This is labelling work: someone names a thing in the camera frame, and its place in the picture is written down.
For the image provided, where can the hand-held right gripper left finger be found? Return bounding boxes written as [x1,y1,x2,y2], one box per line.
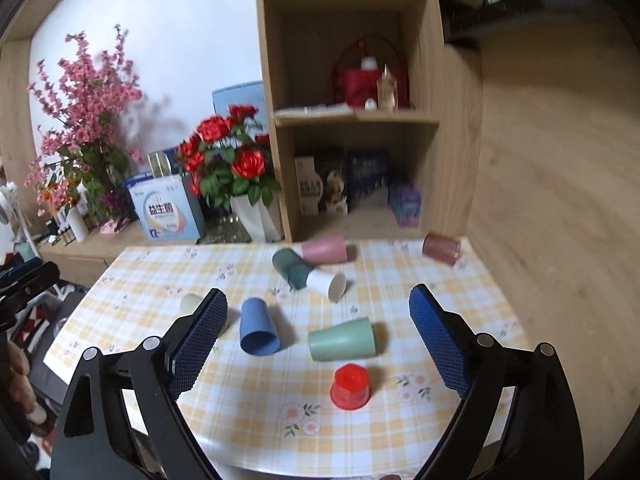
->
[50,287,231,480]

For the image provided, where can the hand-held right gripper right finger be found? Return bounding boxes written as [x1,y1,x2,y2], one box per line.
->
[407,283,586,480]

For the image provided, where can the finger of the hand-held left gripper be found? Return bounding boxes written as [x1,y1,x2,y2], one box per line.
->
[0,259,61,313]

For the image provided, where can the cream cup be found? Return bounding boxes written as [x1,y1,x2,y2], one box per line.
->
[180,293,232,335]

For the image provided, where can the blue cup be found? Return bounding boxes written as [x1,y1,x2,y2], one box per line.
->
[239,297,282,357]

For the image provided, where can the mauve cup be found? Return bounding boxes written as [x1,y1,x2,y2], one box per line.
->
[421,232,462,266]

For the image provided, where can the mint green cup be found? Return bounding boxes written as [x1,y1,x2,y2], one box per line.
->
[307,317,376,362]

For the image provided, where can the red cup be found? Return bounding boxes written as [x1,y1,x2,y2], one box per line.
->
[329,362,372,411]

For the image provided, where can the dark green cup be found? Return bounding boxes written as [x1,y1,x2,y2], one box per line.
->
[272,248,315,291]

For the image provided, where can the white cup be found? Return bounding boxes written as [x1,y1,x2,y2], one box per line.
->
[306,270,347,303]

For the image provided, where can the pink cup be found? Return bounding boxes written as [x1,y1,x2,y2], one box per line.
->
[300,235,348,266]

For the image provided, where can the person's left hand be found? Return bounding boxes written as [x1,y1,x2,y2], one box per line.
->
[0,340,48,423]

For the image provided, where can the red patterned cloth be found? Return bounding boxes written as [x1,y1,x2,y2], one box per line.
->
[10,305,66,361]

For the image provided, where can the low wooden cabinet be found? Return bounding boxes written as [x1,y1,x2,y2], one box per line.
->
[37,220,201,288]

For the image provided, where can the white plastic bottle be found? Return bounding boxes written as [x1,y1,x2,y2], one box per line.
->
[67,205,91,242]

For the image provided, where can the white fan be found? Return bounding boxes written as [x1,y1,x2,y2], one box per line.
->
[0,182,21,241]

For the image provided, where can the yellow checked floral tablecloth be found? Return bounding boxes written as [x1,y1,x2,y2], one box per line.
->
[44,237,531,473]

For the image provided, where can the dark glass vase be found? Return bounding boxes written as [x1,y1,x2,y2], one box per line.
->
[202,205,251,245]

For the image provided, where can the white faceted vase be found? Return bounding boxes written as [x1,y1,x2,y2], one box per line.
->
[230,192,285,243]

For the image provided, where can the blue and white box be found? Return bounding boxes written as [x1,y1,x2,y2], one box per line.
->
[127,174,205,242]

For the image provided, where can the purple box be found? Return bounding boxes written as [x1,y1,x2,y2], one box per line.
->
[388,183,422,227]

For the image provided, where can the clear drinking glass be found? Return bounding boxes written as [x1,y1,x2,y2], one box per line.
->
[147,151,173,179]

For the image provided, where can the dark blue box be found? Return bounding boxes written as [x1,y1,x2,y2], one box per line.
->
[347,149,391,207]

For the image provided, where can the red rose bouquet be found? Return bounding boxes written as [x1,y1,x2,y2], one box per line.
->
[175,104,282,209]

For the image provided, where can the white tall carton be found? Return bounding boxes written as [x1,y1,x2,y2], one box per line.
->
[294,155,321,217]

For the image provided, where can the pink blossom bouquet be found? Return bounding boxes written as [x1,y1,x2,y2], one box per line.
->
[25,24,146,221]

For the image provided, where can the light blue board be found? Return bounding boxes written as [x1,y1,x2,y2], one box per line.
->
[211,80,264,131]

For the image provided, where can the glass perfume bottle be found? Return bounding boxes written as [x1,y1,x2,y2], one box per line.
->
[377,64,398,112]

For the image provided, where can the stack of papers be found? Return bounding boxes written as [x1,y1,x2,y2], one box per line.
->
[274,103,353,118]

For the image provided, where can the red basket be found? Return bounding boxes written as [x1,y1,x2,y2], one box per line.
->
[331,35,411,109]

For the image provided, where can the wooden shelf unit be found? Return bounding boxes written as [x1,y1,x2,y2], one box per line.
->
[254,0,483,243]

